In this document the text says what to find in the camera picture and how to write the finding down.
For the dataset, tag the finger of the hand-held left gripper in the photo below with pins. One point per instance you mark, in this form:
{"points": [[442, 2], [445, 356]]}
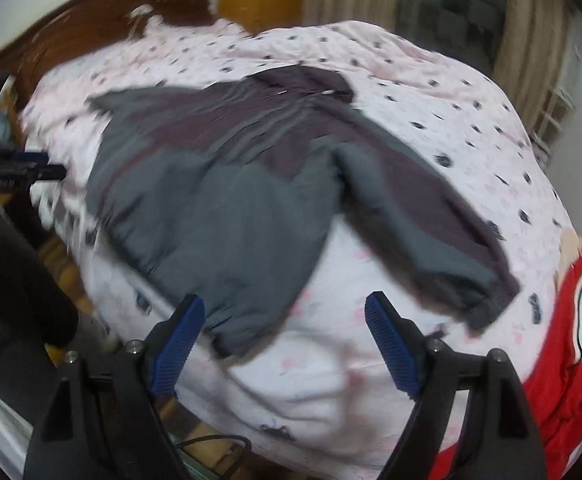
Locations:
{"points": [[33, 166]]}

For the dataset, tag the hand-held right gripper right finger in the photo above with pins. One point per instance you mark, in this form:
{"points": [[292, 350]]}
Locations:
{"points": [[388, 342]]}

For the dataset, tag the grey and purple jacket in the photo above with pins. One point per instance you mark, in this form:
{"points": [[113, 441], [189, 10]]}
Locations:
{"points": [[251, 195]]}

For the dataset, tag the person's dark clothing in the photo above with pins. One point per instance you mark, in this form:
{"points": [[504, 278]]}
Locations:
{"points": [[13, 280]]}

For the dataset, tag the red printed blanket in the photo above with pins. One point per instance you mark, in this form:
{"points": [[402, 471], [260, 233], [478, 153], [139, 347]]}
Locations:
{"points": [[566, 350]]}

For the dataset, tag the beige curtain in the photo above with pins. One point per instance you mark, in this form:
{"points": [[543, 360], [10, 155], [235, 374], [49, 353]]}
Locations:
{"points": [[533, 45]]}

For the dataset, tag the pink dotted bed sheet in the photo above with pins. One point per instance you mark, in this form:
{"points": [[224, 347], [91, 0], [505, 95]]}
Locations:
{"points": [[321, 370]]}

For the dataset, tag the wooden headboard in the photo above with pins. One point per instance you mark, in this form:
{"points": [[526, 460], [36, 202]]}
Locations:
{"points": [[86, 25]]}

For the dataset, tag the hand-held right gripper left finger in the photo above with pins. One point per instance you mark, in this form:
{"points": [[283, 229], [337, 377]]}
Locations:
{"points": [[178, 340]]}

